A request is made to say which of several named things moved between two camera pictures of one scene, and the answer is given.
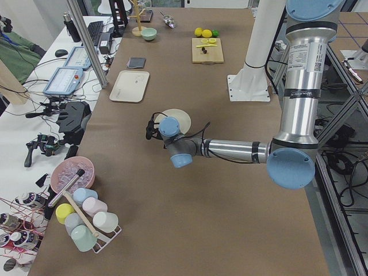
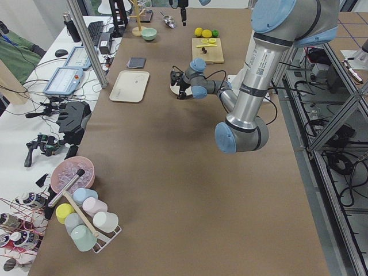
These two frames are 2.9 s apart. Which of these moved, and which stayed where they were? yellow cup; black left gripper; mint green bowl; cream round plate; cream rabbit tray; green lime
Moved: cream round plate; black left gripper
Stayed: cream rabbit tray; yellow cup; mint green bowl; green lime
